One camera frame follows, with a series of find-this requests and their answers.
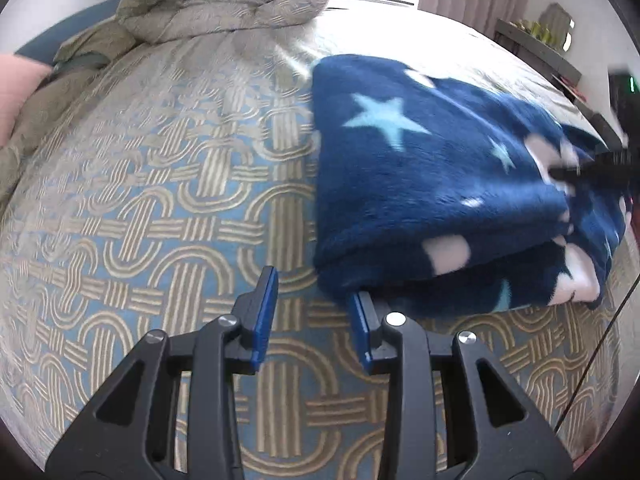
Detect black cable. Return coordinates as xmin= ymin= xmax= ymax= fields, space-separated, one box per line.
xmin=551 ymin=277 xmax=640 ymax=432

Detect folded grey patterned duvet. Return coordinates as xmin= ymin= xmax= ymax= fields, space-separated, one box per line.
xmin=117 ymin=0 xmax=331 ymax=43

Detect grey dressing table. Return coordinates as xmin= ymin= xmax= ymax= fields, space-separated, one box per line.
xmin=492 ymin=17 xmax=583 ymax=91

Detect wavy edged table mirror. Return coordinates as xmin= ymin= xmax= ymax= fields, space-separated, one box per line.
xmin=545 ymin=2 xmax=576 ymax=53

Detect blue star print fleece pants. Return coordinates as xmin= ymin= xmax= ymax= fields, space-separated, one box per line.
xmin=311 ymin=52 xmax=628 ymax=317

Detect blue headboard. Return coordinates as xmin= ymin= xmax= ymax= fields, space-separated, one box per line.
xmin=15 ymin=7 xmax=126 ymax=58

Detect bed with patterned sheet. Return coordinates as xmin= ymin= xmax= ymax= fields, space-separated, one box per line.
xmin=0 ymin=0 xmax=636 ymax=480

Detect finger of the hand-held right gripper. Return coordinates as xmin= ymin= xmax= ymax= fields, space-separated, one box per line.
xmin=547 ymin=150 xmax=640 ymax=193

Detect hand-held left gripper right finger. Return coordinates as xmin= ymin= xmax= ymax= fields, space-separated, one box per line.
xmin=350 ymin=290 xmax=573 ymax=480

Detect pink pillow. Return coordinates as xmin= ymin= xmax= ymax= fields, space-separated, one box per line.
xmin=0 ymin=52 xmax=53 ymax=146

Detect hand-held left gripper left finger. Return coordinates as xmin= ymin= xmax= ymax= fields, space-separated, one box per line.
xmin=45 ymin=266 xmax=280 ymax=480

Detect grey pillow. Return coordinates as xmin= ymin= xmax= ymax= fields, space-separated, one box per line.
xmin=52 ymin=49 xmax=111 ymax=72

